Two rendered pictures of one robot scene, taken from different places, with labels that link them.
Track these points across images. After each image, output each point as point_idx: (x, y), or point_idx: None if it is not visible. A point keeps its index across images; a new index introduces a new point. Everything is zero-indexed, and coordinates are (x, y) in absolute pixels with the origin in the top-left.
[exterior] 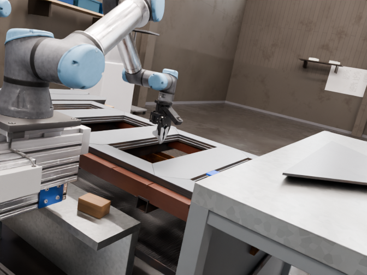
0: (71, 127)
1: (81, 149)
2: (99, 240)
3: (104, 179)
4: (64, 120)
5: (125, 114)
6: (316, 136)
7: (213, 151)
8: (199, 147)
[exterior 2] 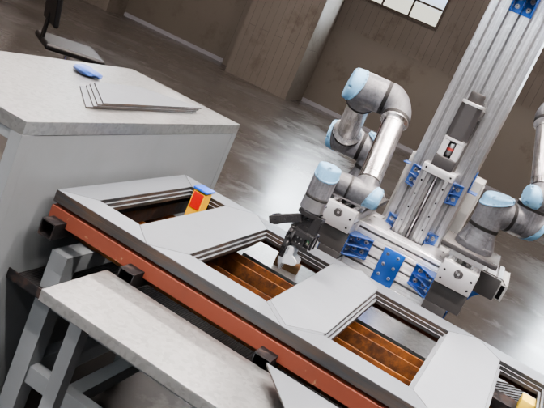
0: (335, 197)
1: None
2: (264, 245)
3: None
4: None
5: (416, 397)
6: (87, 121)
7: (197, 242)
8: None
